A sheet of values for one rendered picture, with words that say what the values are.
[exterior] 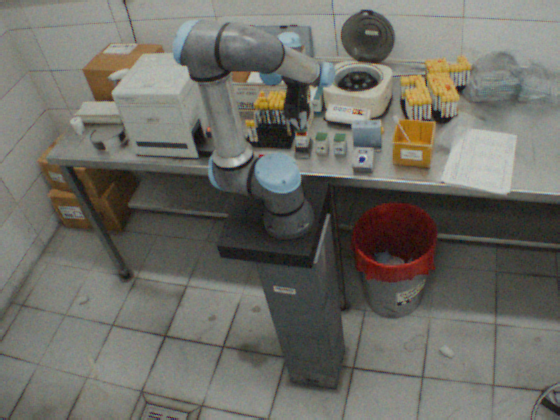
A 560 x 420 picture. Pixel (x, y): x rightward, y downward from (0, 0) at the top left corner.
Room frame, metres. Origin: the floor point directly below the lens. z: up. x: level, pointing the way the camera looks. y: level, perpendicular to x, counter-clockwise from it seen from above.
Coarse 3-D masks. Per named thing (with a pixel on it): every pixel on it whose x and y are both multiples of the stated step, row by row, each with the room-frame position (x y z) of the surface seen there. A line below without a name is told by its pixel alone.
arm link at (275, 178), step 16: (256, 160) 1.17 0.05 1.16; (272, 160) 1.15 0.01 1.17; (288, 160) 1.14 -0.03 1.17; (256, 176) 1.11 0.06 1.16; (272, 176) 1.09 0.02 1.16; (288, 176) 1.08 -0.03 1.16; (256, 192) 1.10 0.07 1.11; (272, 192) 1.07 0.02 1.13; (288, 192) 1.07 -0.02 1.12; (272, 208) 1.08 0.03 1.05; (288, 208) 1.07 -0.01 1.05
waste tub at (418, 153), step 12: (408, 120) 1.45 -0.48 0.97; (396, 132) 1.42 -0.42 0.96; (408, 132) 1.45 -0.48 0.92; (420, 132) 1.43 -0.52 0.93; (432, 132) 1.41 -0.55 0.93; (396, 144) 1.34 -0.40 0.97; (408, 144) 1.33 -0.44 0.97; (420, 144) 1.31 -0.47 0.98; (432, 144) 1.34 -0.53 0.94; (396, 156) 1.34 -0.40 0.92; (408, 156) 1.33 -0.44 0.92; (420, 156) 1.31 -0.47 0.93
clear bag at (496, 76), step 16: (480, 64) 1.68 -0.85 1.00; (496, 64) 1.62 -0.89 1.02; (512, 64) 1.63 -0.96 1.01; (480, 80) 1.62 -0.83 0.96; (496, 80) 1.60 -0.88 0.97; (512, 80) 1.60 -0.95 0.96; (464, 96) 1.65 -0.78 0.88; (480, 96) 1.60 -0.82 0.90; (496, 96) 1.60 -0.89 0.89; (512, 96) 1.59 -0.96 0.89
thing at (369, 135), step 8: (360, 120) 1.50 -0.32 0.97; (368, 120) 1.49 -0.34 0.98; (376, 120) 1.48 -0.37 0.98; (352, 128) 1.47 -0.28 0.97; (360, 128) 1.46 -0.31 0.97; (368, 128) 1.45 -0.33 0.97; (376, 128) 1.44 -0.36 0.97; (352, 136) 1.47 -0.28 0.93; (360, 136) 1.46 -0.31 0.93; (368, 136) 1.45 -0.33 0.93; (376, 136) 1.44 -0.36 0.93; (360, 144) 1.46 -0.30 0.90; (368, 144) 1.45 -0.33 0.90; (376, 144) 1.44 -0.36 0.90
